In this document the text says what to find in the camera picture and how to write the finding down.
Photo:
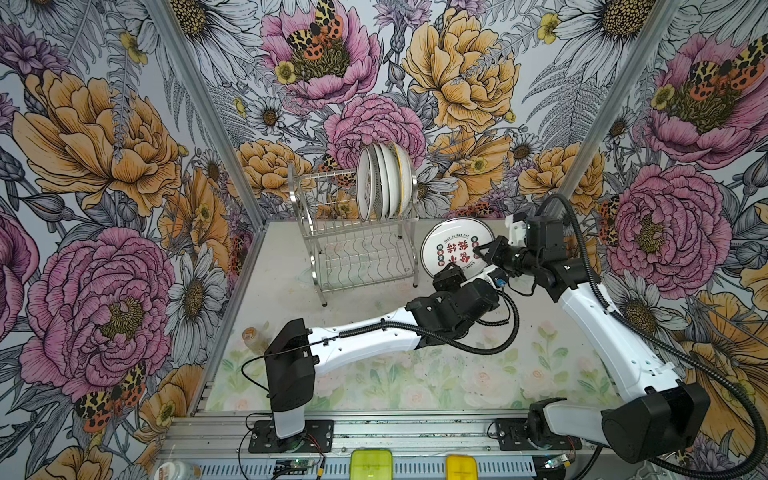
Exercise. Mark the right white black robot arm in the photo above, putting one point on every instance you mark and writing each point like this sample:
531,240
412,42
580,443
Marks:
659,413

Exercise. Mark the chrome wire dish rack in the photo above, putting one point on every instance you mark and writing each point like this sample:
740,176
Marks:
346,252

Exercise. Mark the white jar with lid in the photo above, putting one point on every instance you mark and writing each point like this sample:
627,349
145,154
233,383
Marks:
178,470

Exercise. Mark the left yellow green box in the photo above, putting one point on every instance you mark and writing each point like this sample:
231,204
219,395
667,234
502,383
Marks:
371,464

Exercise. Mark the plain white plate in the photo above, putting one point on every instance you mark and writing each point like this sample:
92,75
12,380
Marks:
365,189

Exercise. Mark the left aluminium corner post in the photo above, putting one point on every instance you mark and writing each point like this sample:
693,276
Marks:
185,61

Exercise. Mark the small green circuit board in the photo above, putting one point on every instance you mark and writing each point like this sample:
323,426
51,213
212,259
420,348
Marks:
293,465

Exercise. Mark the right aluminium corner post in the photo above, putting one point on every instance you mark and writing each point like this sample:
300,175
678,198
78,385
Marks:
650,36

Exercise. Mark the black striped rim plate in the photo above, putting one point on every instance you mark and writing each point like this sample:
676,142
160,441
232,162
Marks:
378,202

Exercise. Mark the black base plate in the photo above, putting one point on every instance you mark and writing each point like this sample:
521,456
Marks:
316,437
518,434

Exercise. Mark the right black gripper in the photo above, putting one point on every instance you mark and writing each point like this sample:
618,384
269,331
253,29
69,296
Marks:
495,248

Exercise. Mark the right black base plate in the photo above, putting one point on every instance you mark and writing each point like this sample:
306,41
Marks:
518,434

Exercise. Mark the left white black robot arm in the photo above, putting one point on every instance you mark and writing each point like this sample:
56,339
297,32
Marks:
299,354

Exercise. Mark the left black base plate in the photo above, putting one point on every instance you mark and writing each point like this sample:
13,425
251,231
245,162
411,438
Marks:
316,437

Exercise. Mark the right yellow box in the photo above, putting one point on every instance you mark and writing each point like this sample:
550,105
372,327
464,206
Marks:
459,467

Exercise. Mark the floral patterned white plate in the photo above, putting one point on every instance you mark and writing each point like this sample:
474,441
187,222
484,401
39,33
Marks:
453,242

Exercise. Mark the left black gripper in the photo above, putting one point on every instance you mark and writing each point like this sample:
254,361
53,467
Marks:
448,276

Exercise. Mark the aluminium front rail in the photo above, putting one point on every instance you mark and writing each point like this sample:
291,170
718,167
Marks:
419,444

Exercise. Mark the aluminium corner post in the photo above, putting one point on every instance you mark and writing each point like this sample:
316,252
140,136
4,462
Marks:
185,61
650,36

